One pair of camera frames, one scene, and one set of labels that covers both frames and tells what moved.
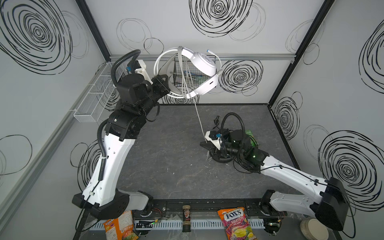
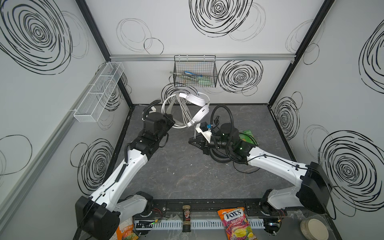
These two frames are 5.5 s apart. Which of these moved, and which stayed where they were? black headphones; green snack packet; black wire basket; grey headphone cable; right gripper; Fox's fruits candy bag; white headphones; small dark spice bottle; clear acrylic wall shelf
Moved: right gripper; white headphones; grey headphone cable
Stayed: clear acrylic wall shelf; green snack packet; small dark spice bottle; Fox's fruits candy bag; black wire basket; black headphones
